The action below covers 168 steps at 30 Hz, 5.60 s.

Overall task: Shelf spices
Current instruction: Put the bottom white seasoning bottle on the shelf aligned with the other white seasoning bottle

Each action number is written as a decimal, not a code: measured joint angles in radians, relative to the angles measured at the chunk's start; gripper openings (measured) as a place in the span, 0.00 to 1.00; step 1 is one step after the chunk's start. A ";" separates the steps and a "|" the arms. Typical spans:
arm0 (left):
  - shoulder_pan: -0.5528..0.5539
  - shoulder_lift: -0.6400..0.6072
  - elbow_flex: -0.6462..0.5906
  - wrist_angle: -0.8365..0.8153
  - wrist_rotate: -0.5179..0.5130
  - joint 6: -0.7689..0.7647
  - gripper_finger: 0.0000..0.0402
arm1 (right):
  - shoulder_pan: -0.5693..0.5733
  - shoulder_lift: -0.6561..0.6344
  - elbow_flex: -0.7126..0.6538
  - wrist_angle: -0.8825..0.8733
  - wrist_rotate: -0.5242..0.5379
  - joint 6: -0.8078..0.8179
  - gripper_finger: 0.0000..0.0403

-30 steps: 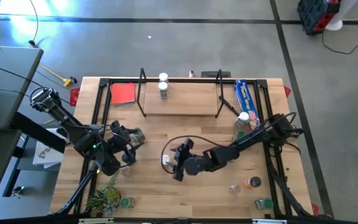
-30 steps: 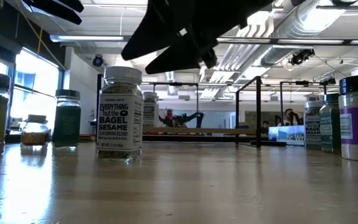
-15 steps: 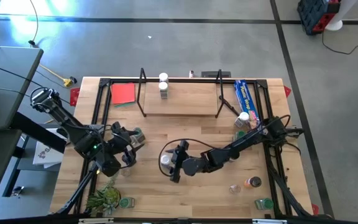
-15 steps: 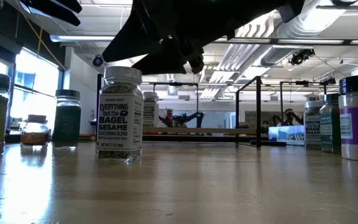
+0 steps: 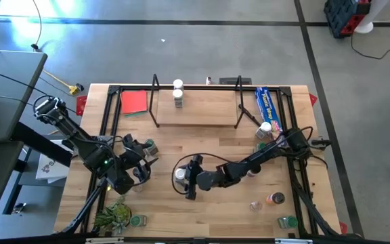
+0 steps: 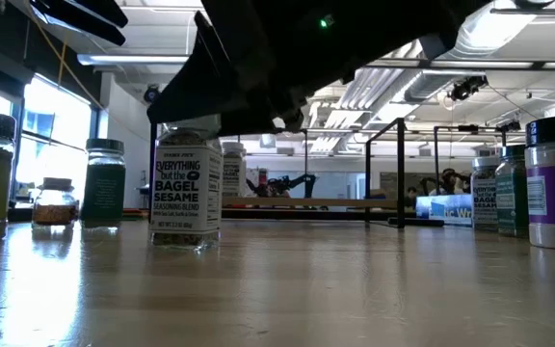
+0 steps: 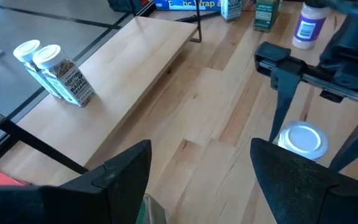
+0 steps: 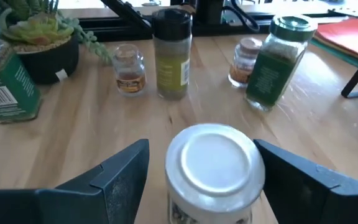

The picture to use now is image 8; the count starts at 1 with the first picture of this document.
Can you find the black-lid olive-label spice jar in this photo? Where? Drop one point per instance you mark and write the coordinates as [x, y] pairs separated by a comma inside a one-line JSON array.
[[171, 62]]

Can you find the green paper sheet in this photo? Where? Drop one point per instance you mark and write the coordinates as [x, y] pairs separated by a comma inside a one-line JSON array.
[[334, 53]]

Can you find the white-lid bagel seasoning jar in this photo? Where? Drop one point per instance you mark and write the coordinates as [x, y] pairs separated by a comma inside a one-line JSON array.
[[213, 168]]

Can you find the red paper sheet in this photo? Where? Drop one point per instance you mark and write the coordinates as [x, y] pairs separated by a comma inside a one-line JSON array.
[[346, 35]]

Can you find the potted succulent plant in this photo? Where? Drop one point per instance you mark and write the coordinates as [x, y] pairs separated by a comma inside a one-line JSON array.
[[42, 29]]

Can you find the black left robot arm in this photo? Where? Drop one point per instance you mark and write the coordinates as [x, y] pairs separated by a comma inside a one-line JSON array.
[[208, 12]]

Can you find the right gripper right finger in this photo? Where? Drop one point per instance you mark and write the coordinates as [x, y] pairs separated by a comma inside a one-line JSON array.
[[322, 202]]

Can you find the small cork-top glass jar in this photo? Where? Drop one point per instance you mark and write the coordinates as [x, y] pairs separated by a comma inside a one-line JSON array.
[[129, 71], [242, 65]]

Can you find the green-lid green-label spice jar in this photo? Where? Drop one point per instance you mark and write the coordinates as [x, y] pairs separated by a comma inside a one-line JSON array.
[[272, 77], [8, 90]]

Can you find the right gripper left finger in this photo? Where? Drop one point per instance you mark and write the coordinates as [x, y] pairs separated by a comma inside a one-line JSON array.
[[73, 205]]

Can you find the black aluminium rig frame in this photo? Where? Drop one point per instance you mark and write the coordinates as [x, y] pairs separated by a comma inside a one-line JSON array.
[[113, 31]]

